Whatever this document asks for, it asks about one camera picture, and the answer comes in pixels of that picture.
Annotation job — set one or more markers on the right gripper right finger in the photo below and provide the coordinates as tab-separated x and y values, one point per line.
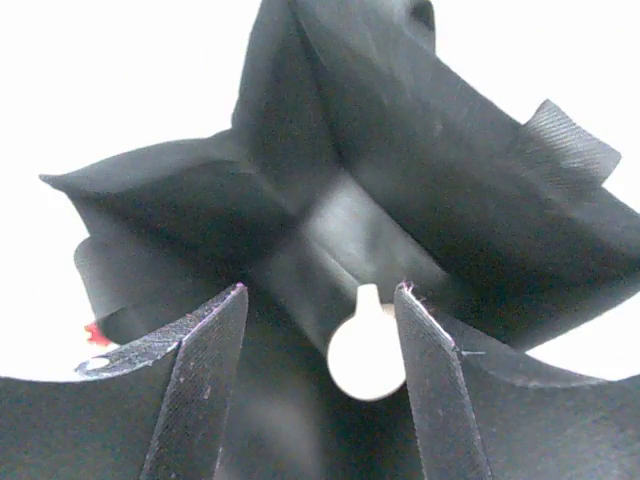
448	437

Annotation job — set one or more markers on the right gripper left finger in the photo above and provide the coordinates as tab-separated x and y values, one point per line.
203	348

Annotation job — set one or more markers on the beige pump bottle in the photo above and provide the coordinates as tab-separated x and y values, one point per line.
364	356

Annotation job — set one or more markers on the black canvas bag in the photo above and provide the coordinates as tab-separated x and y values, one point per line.
354	156

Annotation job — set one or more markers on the small red bottle left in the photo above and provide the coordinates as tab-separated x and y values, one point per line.
95	336

